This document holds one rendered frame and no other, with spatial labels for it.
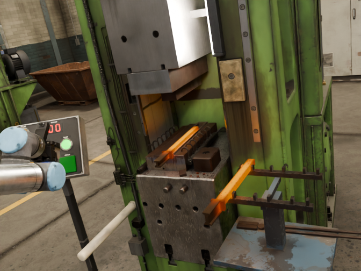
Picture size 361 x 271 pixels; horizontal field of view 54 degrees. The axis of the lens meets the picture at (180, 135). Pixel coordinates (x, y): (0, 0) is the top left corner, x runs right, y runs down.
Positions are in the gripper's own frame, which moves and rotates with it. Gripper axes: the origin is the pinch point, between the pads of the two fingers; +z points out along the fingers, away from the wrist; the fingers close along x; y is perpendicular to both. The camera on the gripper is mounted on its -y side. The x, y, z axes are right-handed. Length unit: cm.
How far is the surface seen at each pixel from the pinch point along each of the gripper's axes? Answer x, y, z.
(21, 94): -228, -194, 413
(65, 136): 0.1, -7.6, 11.0
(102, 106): 15.5, -22.8, 23.9
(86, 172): 7.1, 10.2, 14.0
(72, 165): 2.2, 6.8, 10.2
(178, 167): 50, 15, 9
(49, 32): -310, -496, 746
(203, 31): 71, -43, 3
